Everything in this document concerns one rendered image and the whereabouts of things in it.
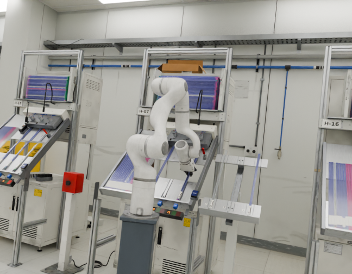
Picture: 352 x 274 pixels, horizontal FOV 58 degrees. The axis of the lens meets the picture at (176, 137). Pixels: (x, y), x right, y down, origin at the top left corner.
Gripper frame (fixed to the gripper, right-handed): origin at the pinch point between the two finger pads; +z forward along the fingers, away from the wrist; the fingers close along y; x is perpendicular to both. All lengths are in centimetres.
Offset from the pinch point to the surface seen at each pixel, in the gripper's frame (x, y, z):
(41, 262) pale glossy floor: 62, 124, 57
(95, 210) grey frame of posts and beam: 32, 65, 9
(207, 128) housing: -43.9, -5.3, 0.2
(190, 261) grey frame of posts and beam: 54, -9, 19
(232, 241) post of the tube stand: 39, -34, 14
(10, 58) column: -196, 320, 29
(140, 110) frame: -58, 55, -5
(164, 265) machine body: 47, 19, 54
